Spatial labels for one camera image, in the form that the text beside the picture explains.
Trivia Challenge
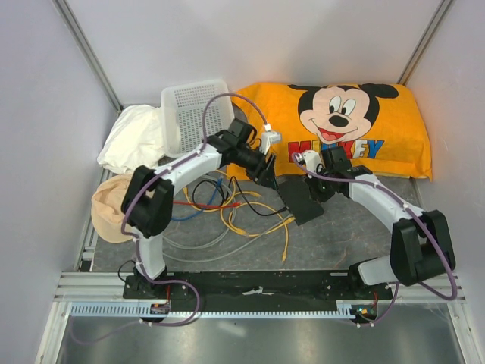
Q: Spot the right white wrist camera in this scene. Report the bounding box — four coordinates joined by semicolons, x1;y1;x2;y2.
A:
292;149;322;177

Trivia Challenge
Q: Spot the slotted cable duct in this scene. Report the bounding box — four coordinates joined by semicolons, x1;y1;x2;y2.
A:
70;302;371;319

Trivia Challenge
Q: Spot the beige hat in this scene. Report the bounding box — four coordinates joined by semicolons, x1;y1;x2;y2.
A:
91;174;132;243

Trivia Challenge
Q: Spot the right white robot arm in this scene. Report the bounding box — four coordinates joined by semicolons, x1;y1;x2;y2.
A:
298;147;456;299

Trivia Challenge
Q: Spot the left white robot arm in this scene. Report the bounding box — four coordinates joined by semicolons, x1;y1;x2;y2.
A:
121;119;282;298

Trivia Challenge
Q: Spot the purple cable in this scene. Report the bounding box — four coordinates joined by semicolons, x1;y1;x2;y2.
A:
70;93;271;344
293;151;458;331

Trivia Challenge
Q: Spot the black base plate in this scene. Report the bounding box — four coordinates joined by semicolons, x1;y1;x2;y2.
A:
123;270;393;313

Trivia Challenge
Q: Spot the white plastic basket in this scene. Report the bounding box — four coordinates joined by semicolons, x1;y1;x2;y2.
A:
160;79;234;158

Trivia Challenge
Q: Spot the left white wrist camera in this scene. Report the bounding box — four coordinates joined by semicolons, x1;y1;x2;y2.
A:
259;124;282;154

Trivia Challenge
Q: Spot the blue ethernet cable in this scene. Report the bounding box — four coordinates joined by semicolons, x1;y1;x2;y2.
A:
171;177;228;223

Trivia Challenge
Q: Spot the black cable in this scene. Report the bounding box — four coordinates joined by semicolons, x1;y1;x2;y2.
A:
191;170;291;218

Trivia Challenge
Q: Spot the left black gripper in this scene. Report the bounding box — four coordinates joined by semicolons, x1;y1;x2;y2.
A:
233;145;277;190

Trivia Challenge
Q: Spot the aluminium frame post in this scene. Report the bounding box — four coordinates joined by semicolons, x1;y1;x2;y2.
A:
397;0;455;86
52;0;124;114

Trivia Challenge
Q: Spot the right aluminium frame post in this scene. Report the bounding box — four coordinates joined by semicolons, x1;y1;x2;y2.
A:
397;0;455;86

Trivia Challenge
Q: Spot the red ethernet cable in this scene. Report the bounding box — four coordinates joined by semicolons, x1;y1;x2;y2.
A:
172;199;242;210

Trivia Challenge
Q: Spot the orange Mickey pillow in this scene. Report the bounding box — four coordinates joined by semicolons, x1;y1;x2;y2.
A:
232;83;433;179

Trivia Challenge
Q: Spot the grey ethernet cable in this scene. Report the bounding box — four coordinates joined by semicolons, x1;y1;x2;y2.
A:
161;177;289;263

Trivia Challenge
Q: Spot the left aluminium frame post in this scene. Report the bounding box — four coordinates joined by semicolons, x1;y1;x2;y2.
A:
52;0;124;114

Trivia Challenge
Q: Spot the aluminium rail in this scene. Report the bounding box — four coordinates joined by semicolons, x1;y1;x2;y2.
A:
55;272;466;304

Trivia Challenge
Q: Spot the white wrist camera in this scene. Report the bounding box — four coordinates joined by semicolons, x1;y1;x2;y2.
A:
259;124;282;154
292;149;322;177

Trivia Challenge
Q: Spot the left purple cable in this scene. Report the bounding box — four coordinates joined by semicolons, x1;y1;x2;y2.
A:
70;93;271;344

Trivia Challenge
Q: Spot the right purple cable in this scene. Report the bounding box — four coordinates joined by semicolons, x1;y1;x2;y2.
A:
293;151;458;331

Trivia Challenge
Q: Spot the white cloth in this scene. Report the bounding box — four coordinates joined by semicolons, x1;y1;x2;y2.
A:
97;105;166;174

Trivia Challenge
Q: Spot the black network switch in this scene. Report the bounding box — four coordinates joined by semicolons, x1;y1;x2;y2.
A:
278;179;324;226

